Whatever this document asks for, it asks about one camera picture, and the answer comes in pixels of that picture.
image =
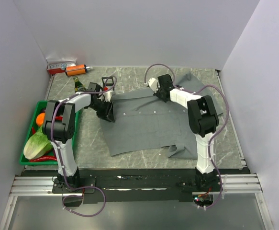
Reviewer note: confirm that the orange toy pumpkin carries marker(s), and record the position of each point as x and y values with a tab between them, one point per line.
40	119

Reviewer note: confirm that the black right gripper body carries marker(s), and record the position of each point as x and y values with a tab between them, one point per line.
159	94

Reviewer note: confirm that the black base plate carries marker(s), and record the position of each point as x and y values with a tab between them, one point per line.
124	185

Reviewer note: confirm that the black wire frame stand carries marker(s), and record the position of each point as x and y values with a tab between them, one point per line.
109	82

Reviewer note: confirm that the aluminium rail frame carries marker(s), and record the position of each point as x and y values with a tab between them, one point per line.
44	185

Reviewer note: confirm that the toy napa cabbage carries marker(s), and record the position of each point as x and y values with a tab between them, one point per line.
37	145

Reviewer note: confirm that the orange cylinder tool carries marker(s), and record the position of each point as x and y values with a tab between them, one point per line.
77	70

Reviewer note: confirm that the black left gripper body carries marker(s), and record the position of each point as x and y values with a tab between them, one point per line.
101	107

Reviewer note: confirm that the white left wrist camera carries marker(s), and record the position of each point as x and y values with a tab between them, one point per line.
108	94

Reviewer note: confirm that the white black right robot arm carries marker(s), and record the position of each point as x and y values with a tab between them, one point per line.
203	121

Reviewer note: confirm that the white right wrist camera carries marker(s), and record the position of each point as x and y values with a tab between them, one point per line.
152	83

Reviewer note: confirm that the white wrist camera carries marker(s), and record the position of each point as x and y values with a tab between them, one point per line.
152	83
108	94

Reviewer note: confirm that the green glass bottle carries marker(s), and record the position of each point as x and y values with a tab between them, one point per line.
78	86

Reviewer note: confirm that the green plastic basket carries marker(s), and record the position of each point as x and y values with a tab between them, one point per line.
33	127

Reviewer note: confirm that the red toy chili pepper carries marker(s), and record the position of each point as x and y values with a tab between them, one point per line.
43	159

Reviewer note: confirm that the grey button-up shirt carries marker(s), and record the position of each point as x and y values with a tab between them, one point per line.
142	121

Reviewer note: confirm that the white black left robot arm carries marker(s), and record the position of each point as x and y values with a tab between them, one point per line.
59	126

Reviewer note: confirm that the red white carton box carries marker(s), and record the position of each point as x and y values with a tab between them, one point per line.
59	67

